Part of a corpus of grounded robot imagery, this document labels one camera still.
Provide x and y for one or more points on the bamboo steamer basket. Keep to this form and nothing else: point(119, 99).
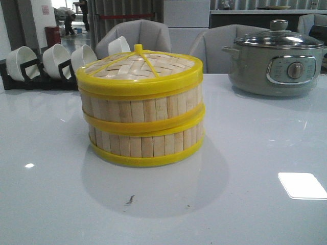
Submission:
point(162, 148)
point(140, 116)

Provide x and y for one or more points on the bamboo steamer lid yellow rim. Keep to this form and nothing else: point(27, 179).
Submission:
point(140, 73)

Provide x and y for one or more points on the white bowl right end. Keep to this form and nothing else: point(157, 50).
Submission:
point(119, 45)

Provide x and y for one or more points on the white bowl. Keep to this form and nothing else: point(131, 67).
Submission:
point(82, 56)
point(15, 59)
point(52, 57)

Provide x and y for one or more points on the green electric cooking pot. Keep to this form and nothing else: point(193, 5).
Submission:
point(273, 71)

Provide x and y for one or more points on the white cabinet in background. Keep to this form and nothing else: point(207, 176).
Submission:
point(185, 20)

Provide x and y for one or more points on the black dish rack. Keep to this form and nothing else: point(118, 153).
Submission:
point(67, 80)

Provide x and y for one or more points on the red bin in background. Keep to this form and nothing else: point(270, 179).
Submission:
point(52, 34)

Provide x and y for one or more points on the glass pot lid with knob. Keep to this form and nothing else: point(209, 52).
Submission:
point(279, 37)

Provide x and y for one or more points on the person in dark clothes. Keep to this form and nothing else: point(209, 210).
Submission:
point(84, 9)

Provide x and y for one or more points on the white bowl far left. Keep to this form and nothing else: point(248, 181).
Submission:
point(15, 59)

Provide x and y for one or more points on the grey chair far right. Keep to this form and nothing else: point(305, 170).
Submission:
point(305, 22)

